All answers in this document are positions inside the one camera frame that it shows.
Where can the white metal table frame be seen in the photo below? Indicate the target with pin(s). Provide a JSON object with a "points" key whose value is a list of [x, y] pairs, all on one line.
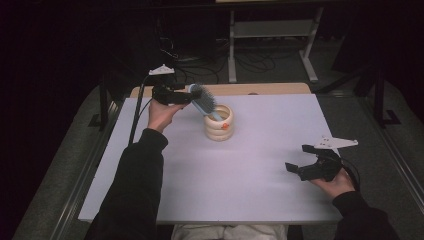
{"points": [[273, 29]]}

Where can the light blue hairbrush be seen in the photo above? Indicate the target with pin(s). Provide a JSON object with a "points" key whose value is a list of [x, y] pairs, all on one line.
{"points": [[205, 100]]}

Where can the person's left hand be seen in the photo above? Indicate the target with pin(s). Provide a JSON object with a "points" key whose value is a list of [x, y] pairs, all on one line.
{"points": [[163, 115]]}

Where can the cream ringed holder cup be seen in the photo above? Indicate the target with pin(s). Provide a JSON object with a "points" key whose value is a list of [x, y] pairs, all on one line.
{"points": [[218, 128]]}

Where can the person's right hand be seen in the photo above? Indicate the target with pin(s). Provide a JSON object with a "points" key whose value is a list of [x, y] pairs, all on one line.
{"points": [[335, 186]]}

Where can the person's lap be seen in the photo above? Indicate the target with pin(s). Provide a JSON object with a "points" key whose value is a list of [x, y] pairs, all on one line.
{"points": [[230, 232]]}

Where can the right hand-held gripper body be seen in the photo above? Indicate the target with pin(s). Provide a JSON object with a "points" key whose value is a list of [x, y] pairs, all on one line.
{"points": [[321, 168]]}

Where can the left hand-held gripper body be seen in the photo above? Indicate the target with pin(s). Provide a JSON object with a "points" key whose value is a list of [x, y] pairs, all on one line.
{"points": [[165, 95]]}

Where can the black metal stand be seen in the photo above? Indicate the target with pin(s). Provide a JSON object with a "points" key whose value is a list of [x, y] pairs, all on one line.
{"points": [[380, 100], [104, 100]]}

